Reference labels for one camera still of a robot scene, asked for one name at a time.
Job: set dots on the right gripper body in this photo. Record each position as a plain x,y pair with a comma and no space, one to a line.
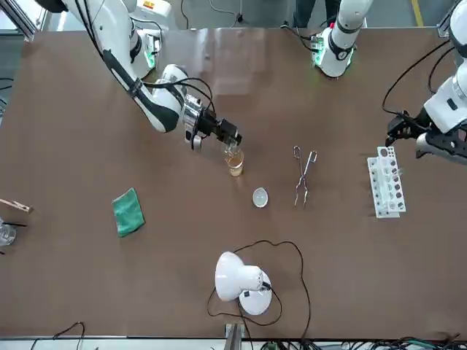
208,124

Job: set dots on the clear glass test tube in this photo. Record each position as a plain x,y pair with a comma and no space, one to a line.
398,172

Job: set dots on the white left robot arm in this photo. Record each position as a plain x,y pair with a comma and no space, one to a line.
339,54

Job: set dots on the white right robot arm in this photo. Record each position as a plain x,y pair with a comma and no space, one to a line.
109,29

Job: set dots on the glass beaker with amber liquid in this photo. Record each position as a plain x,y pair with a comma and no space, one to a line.
235,167

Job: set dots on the small white porcelain dish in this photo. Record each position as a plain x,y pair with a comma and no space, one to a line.
260,197

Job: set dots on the metal crucible tongs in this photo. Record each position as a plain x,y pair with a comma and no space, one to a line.
302,178

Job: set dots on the white test tube rack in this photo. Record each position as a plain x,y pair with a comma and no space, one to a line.
386,214

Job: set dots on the green circuit board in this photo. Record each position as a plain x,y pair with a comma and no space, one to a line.
317,43
155,43

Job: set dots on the folded green cloth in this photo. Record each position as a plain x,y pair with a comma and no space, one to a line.
127,213

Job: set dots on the white box with warning label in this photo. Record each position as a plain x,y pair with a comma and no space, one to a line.
160,7

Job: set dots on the person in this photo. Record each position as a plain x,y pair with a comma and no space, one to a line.
304,12

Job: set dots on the white desk lamp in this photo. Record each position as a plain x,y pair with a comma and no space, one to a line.
233,277

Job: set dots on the wooden test tube clamp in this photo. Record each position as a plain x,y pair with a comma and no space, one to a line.
16,206

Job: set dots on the aluminium frame rail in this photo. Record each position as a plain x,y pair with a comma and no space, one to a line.
25,25
443,29

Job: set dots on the aluminium frame post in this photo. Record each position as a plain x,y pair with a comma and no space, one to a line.
233,337

